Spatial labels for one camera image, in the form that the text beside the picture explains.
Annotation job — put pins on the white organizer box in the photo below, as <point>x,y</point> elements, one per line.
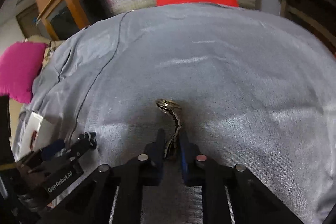
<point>45,129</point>

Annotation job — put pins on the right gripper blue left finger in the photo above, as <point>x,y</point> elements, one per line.
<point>153,170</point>

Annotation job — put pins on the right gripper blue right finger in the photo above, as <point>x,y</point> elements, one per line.
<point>192,161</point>

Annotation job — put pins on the beige leather sofa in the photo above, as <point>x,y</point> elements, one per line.
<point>15,106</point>

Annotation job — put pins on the grey bed blanket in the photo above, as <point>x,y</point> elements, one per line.
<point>254,88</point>

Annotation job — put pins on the gold face metal wristwatch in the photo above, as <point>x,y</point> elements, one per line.
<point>173,123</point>

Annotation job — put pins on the magenta pillow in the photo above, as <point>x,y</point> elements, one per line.
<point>20,65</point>

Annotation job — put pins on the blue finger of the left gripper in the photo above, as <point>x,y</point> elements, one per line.
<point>86,141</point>
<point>53,147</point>

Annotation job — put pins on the dark red hair elastic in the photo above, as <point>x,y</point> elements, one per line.
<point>32,141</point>

